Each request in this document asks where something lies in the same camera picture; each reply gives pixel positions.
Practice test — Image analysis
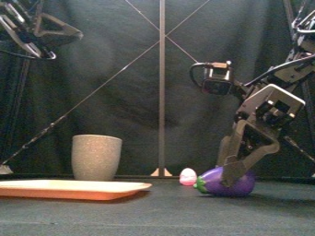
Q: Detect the black cloth backdrop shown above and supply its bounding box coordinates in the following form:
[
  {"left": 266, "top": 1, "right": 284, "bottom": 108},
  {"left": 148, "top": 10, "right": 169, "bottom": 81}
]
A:
[{"left": 0, "top": 0, "right": 315, "bottom": 180}]

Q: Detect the pink toy egg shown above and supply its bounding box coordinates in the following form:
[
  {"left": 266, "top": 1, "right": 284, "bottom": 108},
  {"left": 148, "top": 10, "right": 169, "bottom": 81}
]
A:
[{"left": 179, "top": 167, "right": 198, "bottom": 187}]

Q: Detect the long diagonal brace rod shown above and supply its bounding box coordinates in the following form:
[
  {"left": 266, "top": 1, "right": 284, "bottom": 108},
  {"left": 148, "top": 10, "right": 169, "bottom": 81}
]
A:
[{"left": 0, "top": 0, "right": 212, "bottom": 167}]

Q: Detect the purple toy eggplant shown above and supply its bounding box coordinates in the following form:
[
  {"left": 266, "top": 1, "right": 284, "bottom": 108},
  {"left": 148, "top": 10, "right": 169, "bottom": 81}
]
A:
[{"left": 192, "top": 166, "right": 258, "bottom": 198}]

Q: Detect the grey speckled cup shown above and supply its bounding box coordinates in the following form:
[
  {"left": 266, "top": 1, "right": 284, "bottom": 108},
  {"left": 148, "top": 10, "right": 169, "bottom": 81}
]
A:
[{"left": 71, "top": 134, "right": 124, "bottom": 182}]

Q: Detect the short diagonal brace rod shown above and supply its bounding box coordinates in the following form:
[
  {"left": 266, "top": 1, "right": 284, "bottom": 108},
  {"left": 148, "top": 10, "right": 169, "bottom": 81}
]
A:
[{"left": 123, "top": 0, "right": 200, "bottom": 64}]

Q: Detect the grey vertical frame post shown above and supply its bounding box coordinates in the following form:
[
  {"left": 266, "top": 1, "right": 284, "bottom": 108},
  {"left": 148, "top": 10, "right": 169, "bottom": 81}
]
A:
[{"left": 149, "top": 0, "right": 175, "bottom": 178}]

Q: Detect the pink rectangular plate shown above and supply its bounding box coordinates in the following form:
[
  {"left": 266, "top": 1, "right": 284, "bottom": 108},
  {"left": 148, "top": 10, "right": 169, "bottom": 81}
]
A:
[{"left": 0, "top": 179, "right": 153, "bottom": 202}]

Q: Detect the white frame foot bracket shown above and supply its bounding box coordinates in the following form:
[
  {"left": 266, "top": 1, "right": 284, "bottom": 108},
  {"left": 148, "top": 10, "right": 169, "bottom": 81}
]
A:
[{"left": 0, "top": 164, "right": 15, "bottom": 175}]

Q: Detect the black camera cable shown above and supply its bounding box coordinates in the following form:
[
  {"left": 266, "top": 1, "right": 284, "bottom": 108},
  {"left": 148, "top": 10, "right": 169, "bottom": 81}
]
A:
[{"left": 188, "top": 62, "right": 214, "bottom": 89}]

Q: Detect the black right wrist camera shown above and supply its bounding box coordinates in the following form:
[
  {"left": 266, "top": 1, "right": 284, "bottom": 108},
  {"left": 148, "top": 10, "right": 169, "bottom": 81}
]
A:
[{"left": 200, "top": 60, "right": 236, "bottom": 97}]

